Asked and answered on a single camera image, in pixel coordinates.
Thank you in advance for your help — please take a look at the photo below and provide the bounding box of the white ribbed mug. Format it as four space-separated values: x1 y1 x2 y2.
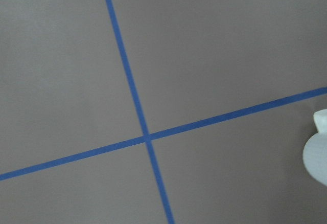
302 109 326 186

